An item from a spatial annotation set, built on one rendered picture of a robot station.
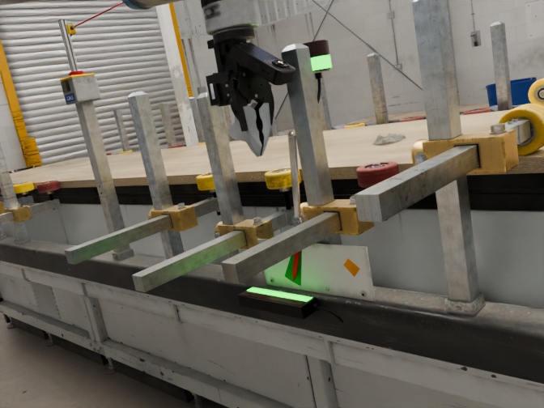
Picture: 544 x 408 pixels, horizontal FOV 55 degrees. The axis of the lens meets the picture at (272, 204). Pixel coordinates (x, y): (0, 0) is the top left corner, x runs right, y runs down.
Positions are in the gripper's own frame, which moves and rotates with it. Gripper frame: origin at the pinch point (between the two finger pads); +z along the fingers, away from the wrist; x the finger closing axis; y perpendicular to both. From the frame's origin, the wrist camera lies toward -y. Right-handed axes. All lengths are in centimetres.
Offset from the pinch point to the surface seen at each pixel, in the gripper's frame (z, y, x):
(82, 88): -19, 68, -5
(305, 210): 12.4, -3.1, -5.5
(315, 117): -3.7, -6.5, -7.8
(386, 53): -59, 414, -737
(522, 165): 9.3, -34.0, -25.9
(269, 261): 15.4, -10.6, 12.5
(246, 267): 14.6, -10.6, 17.3
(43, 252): 30, 118, -3
